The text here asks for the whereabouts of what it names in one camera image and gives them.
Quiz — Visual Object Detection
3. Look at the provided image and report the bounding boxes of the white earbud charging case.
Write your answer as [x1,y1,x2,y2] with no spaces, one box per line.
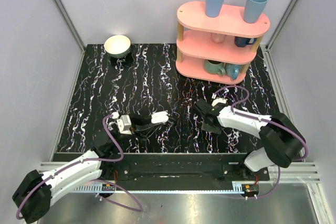
[151,111,169,124]

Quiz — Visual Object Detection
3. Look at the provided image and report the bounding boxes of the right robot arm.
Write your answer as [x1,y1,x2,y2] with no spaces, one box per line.
[193,98,307,180]

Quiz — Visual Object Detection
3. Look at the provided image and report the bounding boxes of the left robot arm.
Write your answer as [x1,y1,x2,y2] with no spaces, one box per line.
[12,111,169,223]

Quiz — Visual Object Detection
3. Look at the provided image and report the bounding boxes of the black marble mat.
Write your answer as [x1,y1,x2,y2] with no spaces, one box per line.
[56,44,279,153]

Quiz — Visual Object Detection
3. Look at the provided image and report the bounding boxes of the teal glazed mug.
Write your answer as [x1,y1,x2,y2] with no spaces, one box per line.
[204,60,226,76]

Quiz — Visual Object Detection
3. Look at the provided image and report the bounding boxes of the light blue butterfly mug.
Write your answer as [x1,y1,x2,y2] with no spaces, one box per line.
[225,63,240,80]

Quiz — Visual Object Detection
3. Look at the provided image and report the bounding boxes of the pink three-tier shelf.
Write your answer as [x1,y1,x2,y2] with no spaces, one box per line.
[176,1,270,85]

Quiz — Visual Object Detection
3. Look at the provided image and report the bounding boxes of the green white bowl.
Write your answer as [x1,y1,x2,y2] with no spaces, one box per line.
[103,35,131,59]

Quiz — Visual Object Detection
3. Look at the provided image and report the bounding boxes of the pink mug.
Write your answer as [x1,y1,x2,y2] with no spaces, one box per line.
[211,33,226,43]

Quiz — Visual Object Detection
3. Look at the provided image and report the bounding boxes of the dark blue mug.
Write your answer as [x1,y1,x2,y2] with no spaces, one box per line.
[234,37,257,48]

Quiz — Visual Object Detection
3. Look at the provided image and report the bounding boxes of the right blue tumbler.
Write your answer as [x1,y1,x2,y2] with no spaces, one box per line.
[243,0,268,24]

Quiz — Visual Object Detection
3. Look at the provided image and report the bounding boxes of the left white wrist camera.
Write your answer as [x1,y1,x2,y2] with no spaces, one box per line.
[112,112,132,135]

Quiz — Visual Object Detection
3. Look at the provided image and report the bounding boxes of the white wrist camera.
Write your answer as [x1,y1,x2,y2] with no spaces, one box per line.
[211,93,227,107]
[112,112,132,135]

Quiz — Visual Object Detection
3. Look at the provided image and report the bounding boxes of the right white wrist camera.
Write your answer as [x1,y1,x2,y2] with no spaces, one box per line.
[211,93,227,107]

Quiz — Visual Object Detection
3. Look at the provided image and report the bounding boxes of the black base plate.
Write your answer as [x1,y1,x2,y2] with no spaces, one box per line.
[83,152,270,182]

